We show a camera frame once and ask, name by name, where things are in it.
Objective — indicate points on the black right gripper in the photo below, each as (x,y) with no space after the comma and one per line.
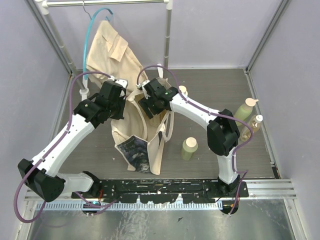
(146,103)

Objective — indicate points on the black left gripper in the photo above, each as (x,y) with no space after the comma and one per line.
(119,110)

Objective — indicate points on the cream canvas tote bag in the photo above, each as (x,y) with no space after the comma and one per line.
(139,139)

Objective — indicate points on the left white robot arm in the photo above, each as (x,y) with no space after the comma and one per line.
(42,172)

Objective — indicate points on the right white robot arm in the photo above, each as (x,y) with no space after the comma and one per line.
(221,128)

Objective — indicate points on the teal clothes hanger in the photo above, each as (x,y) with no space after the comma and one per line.
(88,32)

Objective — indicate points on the beige hanging shirt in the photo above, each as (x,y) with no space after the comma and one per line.
(110,53)

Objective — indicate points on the green bottle beige cap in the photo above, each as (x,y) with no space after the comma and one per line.
(189,147)

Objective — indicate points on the green flip-cap bottle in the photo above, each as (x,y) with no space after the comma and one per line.
(245,110)

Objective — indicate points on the amber clear bottle white cap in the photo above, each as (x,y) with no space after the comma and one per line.
(255,124)

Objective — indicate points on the white metal clothes rack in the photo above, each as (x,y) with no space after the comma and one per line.
(43,8)

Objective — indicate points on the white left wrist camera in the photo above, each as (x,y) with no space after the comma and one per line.
(121,82)

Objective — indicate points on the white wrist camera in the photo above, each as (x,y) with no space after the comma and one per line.
(142,87)
(121,82)

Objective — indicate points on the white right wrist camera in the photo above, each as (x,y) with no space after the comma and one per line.
(142,87)

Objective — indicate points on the aluminium frame rail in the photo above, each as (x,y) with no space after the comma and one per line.
(258,189)

